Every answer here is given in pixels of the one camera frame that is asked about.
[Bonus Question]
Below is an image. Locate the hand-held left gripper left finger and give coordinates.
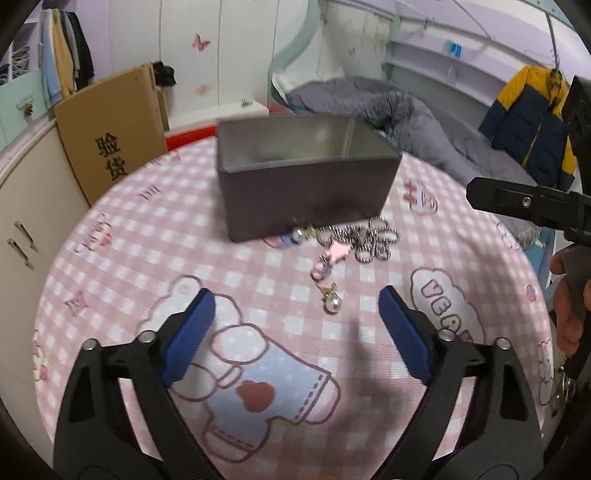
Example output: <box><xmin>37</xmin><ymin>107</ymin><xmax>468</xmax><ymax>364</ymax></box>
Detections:
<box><xmin>54</xmin><ymin>288</ymin><xmax>227</xmax><ymax>480</ymax></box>

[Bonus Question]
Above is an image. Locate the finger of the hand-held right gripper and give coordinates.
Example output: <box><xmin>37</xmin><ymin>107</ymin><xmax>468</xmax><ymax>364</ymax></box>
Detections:
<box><xmin>465</xmin><ymin>176</ymin><xmax>575</xmax><ymax>232</ymax></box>

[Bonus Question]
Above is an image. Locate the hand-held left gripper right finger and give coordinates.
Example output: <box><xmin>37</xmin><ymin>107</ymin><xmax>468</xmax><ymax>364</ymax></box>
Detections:
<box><xmin>369</xmin><ymin>285</ymin><xmax>543</xmax><ymax>480</ymax></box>

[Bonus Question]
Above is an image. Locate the pink charm pearl chain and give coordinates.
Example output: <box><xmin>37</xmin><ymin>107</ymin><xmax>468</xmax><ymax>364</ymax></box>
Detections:
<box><xmin>290</xmin><ymin>225</ymin><xmax>354</xmax><ymax>315</ymax></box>

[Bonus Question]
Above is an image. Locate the dark grey rectangular box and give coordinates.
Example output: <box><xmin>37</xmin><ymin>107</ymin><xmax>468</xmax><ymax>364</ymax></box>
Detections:
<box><xmin>216</xmin><ymin>115</ymin><xmax>402</xmax><ymax>244</ymax></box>

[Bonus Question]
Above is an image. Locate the person's right hand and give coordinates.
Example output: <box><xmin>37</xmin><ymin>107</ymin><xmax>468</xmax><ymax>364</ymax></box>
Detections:
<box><xmin>549</xmin><ymin>249</ymin><xmax>591</xmax><ymax>357</ymax></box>

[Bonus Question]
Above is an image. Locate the yellow and navy jacket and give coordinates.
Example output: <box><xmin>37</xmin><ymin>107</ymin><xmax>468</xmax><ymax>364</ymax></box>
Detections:
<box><xmin>478</xmin><ymin>65</ymin><xmax>579</xmax><ymax>192</ymax></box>

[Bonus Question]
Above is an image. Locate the grey duvet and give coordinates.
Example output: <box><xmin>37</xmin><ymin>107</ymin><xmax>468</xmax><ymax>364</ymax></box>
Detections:
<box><xmin>286</xmin><ymin>76</ymin><xmax>568</xmax><ymax>241</ymax></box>

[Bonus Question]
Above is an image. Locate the pink checked cartoon tablecloth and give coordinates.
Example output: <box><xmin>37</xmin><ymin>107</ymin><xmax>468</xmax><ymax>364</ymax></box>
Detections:
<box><xmin>32</xmin><ymin>138</ymin><xmax>555</xmax><ymax>480</ymax></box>

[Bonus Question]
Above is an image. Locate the beige low cabinet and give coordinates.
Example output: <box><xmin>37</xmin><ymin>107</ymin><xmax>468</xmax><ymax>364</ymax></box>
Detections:
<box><xmin>0</xmin><ymin>122</ymin><xmax>93</xmax><ymax>416</ymax></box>

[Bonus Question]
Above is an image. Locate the red storage bench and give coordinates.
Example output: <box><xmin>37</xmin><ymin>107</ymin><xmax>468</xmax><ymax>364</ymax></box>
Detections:
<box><xmin>164</xmin><ymin>100</ymin><xmax>271</xmax><ymax>151</ymax></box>

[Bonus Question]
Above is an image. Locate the tall cardboard box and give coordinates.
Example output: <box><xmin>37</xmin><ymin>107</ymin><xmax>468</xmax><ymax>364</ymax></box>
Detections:
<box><xmin>54</xmin><ymin>65</ymin><xmax>169</xmax><ymax>206</ymax></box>

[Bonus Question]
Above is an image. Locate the black cloth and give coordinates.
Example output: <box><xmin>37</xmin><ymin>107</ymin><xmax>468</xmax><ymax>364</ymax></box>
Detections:
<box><xmin>152</xmin><ymin>60</ymin><xmax>177</xmax><ymax>89</ymax></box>

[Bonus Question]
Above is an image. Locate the white panel wardrobe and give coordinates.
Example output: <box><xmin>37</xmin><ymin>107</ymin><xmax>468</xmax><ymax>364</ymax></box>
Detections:
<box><xmin>88</xmin><ymin>0</ymin><xmax>324</xmax><ymax>137</ymax></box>

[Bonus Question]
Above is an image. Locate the teal drawer cabinet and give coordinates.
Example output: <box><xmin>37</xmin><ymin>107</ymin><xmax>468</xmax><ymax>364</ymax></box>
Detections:
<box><xmin>0</xmin><ymin>69</ymin><xmax>57</xmax><ymax>153</ymax></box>

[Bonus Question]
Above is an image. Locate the hanging clothes row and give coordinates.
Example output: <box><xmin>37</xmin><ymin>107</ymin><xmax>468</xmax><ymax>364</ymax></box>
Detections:
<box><xmin>39</xmin><ymin>8</ymin><xmax>95</xmax><ymax>107</ymax></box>

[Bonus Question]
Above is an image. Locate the folded jeans stack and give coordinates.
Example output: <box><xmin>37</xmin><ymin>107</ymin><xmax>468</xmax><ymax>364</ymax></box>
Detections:
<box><xmin>0</xmin><ymin>46</ymin><xmax>32</xmax><ymax>88</ymax></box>

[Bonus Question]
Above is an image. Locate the lavender wall shelf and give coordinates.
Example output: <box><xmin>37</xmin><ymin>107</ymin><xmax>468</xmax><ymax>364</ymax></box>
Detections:
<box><xmin>383</xmin><ymin>28</ymin><xmax>573</xmax><ymax>109</ymax></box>

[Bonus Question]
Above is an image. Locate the metal key ring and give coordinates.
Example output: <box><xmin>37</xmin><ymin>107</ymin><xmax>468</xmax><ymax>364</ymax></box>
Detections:
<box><xmin>551</xmin><ymin>364</ymin><xmax>578</xmax><ymax>411</ymax></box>

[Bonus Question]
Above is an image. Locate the teal bunk bed frame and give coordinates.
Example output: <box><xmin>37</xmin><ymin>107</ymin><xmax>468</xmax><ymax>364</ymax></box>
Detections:
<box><xmin>267</xmin><ymin>0</ymin><xmax>591</xmax><ymax>121</ymax></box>

